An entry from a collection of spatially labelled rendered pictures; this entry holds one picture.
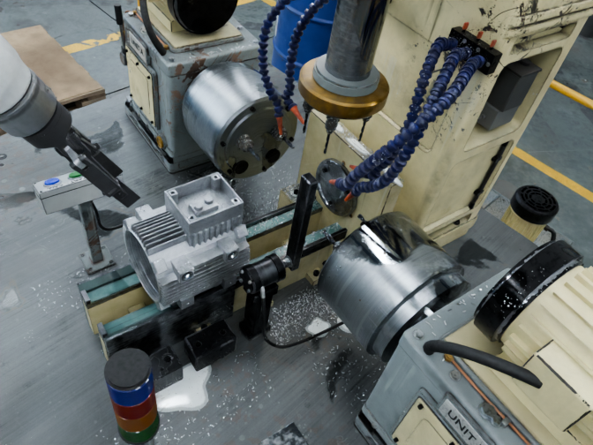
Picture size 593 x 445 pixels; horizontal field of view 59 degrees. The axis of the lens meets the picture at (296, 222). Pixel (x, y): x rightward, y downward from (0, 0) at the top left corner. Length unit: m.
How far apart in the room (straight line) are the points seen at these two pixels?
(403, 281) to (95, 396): 0.67
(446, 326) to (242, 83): 0.75
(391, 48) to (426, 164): 0.27
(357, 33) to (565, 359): 0.61
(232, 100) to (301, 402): 0.70
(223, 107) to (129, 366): 0.72
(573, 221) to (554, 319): 2.49
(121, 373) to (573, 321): 0.59
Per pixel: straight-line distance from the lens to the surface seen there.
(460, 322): 0.94
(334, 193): 1.29
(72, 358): 1.25
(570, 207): 3.34
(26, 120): 0.82
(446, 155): 1.18
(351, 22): 0.97
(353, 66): 1.00
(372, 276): 0.97
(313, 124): 1.30
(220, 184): 1.09
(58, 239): 1.46
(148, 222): 1.05
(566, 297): 0.79
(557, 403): 0.78
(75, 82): 3.21
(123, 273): 1.20
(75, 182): 1.18
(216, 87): 1.33
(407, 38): 1.20
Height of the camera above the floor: 1.87
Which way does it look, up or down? 46 degrees down
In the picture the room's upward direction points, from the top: 12 degrees clockwise
